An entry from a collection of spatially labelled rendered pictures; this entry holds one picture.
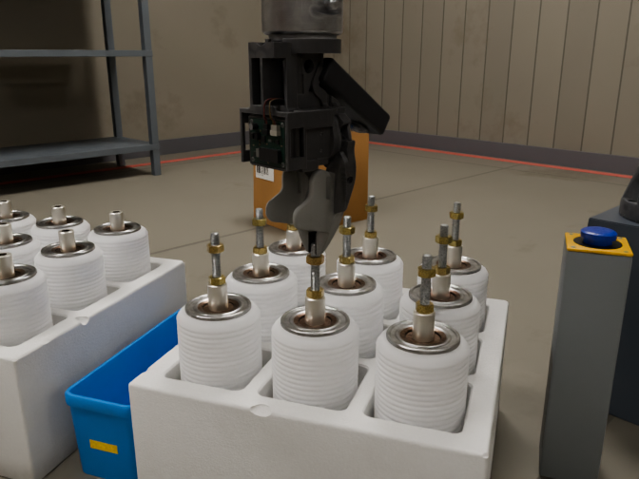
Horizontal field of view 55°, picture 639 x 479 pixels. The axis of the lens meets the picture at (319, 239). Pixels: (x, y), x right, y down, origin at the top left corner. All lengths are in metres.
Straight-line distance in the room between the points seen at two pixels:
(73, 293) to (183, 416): 0.32
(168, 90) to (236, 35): 0.55
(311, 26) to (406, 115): 3.21
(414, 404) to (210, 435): 0.22
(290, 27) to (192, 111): 3.03
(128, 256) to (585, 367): 0.69
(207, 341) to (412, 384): 0.22
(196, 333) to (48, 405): 0.28
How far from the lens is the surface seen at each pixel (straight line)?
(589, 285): 0.78
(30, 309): 0.88
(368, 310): 0.75
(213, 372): 0.70
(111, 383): 0.93
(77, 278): 0.95
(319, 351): 0.63
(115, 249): 1.03
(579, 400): 0.84
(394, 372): 0.62
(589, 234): 0.78
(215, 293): 0.70
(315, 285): 0.65
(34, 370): 0.86
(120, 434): 0.84
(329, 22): 0.57
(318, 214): 0.60
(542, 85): 3.30
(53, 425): 0.91
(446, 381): 0.62
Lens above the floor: 0.53
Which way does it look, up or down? 17 degrees down
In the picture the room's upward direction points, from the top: straight up
